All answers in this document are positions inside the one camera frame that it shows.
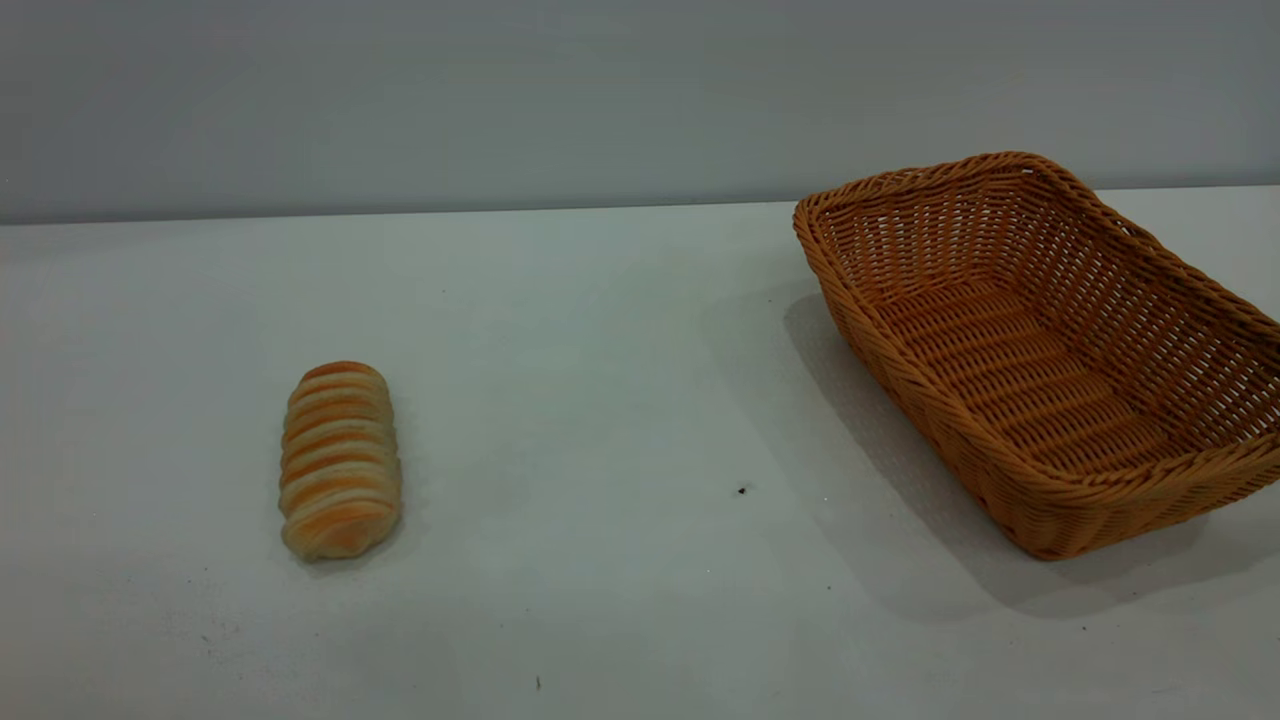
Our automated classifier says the striped bread roll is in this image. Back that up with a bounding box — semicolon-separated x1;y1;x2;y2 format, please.
278;360;403;562

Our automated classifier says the orange woven wicker basket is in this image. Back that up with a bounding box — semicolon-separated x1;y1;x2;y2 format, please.
793;150;1280;561

